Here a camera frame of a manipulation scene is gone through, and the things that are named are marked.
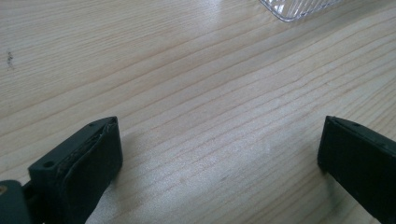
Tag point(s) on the clear ribbed plastic tray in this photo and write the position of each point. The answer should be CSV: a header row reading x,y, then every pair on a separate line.
x,y
295,7

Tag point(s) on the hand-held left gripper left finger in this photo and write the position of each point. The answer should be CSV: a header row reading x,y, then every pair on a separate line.
x,y
82,169

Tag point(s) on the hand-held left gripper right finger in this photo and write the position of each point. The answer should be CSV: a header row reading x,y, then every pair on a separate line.
x,y
361,161

